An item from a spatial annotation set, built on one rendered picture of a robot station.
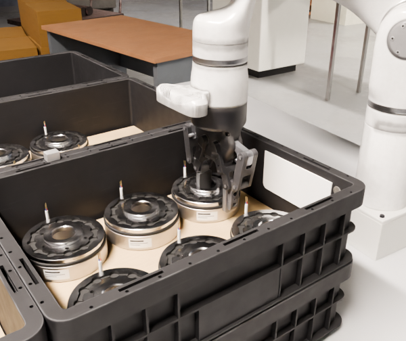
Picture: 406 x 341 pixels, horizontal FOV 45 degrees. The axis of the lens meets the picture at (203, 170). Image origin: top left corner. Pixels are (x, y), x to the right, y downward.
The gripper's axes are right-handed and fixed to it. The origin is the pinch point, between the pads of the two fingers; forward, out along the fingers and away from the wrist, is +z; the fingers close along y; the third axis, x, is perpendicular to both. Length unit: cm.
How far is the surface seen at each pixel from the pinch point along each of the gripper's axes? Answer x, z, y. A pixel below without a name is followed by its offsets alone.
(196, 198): 2.8, 0.5, 1.1
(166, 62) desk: -90, 25, 155
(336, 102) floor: -260, 85, 178
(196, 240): 9.0, 0.6, -7.4
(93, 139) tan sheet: 2.3, 3.7, 36.7
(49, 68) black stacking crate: -2, -3, 70
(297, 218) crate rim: 3.9, -6.5, -18.7
